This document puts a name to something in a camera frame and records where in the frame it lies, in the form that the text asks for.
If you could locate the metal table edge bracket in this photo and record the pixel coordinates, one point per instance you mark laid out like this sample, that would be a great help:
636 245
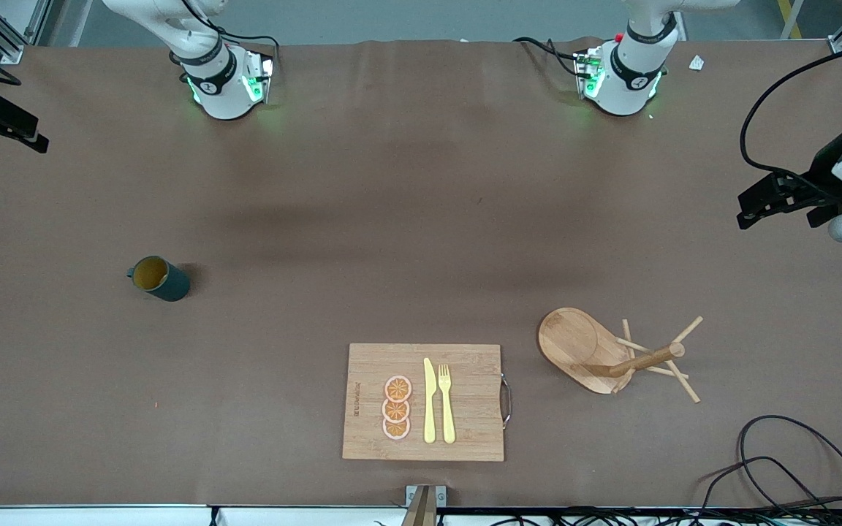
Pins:
441 495

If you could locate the wooden cutting board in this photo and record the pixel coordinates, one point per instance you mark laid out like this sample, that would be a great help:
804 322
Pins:
465 438

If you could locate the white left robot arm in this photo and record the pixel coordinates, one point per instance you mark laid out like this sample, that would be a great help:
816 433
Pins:
629 80

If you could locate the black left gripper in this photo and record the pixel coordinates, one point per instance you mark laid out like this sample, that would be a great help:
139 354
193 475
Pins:
821 172

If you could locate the orange slice toy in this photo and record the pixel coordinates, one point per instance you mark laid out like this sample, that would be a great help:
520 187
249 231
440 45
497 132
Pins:
395 411
397 389
396 429

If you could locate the white paper scrap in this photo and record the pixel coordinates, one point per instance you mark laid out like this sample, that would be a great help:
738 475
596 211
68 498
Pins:
696 63

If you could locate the dark green ribbed cup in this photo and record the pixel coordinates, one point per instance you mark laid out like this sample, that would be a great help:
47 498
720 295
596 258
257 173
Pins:
172 285

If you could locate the wooden cup rack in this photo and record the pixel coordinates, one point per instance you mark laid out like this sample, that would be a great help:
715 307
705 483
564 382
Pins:
574 343

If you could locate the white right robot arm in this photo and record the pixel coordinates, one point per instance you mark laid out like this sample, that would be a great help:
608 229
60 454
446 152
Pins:
220 95

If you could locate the yellow plastic fork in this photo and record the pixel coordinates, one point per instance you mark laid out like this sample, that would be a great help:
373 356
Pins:
448 416

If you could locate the yellow plastic knife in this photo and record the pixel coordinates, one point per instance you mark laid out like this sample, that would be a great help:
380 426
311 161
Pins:
429 409

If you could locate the brown table cover sheet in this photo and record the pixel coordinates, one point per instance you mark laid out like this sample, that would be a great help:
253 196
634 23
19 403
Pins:
99 402

